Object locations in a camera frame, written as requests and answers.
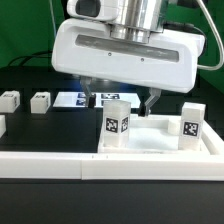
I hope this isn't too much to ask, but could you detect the white sheet with tags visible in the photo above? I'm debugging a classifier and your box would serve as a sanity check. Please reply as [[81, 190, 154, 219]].
[[53, 92, 140, 108]]

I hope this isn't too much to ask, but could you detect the white square tabletop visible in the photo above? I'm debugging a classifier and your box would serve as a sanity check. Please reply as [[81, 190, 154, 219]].
[[98, 114, 210, 155]]

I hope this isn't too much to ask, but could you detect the black cable bundle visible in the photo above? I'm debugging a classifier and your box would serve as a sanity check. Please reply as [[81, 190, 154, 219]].
[[7, 49, 54, 67]]

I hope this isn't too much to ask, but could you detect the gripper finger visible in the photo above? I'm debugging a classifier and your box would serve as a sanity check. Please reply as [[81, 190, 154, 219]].
[[138, 87, 161, 117], [80, 76, 96, 108]]

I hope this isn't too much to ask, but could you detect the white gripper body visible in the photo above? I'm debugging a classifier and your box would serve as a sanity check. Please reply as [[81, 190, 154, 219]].
[[52, 19, 205, 93]]

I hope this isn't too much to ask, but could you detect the white thin cable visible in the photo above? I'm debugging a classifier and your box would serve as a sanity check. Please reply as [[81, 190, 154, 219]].
[[48, 0, 58, 38]]

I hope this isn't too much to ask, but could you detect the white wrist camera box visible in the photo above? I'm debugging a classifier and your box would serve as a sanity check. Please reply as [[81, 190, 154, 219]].
[[67, 0, 119, 22]]

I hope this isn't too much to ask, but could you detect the white U-shaped fence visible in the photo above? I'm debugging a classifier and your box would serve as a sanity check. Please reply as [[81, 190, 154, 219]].
[[0, 123, 224, 181]]

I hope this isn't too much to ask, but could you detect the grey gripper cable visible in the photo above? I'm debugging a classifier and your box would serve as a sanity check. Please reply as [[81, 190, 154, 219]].
[[166, 0, 224, 72]]

